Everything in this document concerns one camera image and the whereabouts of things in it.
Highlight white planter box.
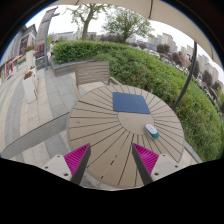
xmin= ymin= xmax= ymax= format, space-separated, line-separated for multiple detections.
xmin=21 ymin=70 xmax=38 ymax=104

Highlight blue mouse pad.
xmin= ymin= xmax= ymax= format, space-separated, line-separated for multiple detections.
xmin=112 ymin=91 xmax=152 ymax=115

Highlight green hedge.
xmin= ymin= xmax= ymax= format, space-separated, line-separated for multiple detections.
xmin=52 ymin=40 xmax=224 ymax=163

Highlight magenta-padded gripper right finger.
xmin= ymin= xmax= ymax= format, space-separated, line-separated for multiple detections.
xmin=131 ymin=143 xmax=183 ymax=186

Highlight white and teal computer mouse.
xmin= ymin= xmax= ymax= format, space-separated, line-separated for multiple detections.
xmin=144 ymin=123 xmax=160 ymax=140

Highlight round leafy tree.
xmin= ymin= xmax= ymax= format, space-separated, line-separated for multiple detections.
xmin=101 ymin=6 xmax=154 ymax=44

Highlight beige patio umbrella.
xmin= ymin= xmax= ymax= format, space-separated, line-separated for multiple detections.
xmin=54 ymin=0 xmax=224 ymax=113

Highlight sparse-leaved tree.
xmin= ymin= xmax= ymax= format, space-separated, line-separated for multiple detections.
xmin=66 ymin=3 xmax=113 ymax=42

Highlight tall grey sign pylon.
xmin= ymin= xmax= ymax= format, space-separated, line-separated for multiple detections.
xmin=34 ymin=7 xmax=60 ymax=70

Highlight slatted beige patio chair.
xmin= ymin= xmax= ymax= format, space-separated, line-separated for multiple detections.
xmin=73 ymin=60 xmax=123 ymax=100

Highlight distant apartment buildings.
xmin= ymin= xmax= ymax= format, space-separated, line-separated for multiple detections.
xmin=146 ymin=32 xmax=221 ymax=84

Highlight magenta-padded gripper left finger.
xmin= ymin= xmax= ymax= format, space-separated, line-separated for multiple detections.
xmin=41 ymin=143 xmax=92 ymax=186

